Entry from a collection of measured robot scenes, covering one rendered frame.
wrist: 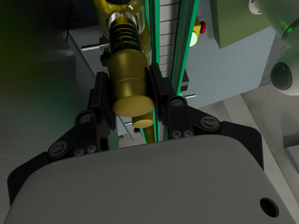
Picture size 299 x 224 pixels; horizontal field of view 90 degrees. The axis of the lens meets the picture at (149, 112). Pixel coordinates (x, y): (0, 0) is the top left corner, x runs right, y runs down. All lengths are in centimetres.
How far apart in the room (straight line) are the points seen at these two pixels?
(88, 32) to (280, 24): 47
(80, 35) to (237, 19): 48
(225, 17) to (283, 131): 268
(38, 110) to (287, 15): 53
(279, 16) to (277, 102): 278
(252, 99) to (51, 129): 316
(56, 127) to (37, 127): 4
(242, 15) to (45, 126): 60
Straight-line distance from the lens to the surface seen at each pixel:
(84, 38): 47
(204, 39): 72
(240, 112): 297
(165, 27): 46
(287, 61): 41
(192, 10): 36
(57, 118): 25
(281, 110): 322
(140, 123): 23
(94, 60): 51
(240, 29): 67
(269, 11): 56
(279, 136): 310
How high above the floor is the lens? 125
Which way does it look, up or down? 26 degrees down
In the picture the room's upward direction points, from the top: 170 degrees clockwise
